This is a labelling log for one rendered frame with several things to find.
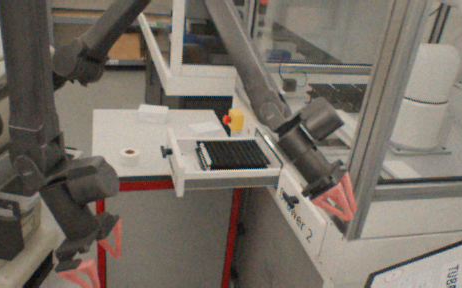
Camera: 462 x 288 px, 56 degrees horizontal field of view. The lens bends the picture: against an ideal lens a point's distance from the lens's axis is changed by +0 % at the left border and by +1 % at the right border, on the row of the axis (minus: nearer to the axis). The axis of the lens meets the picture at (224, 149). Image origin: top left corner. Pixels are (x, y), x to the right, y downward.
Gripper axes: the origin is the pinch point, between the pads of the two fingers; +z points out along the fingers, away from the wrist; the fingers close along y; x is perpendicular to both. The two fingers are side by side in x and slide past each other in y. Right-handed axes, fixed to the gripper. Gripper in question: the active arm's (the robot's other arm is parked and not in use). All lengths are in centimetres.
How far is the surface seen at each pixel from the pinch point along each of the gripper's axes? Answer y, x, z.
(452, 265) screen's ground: -4.2, -11.4, 15.1
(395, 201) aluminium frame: 22.1, 0.6, 8.9
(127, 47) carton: 307, 260, -203
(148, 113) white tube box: 70, 87, -64
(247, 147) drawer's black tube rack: 52, 45, -23
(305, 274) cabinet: 27, 39, 17
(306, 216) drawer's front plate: 25.7, 25.3, 2.3
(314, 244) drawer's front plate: 20.6, 25.5, 8.7
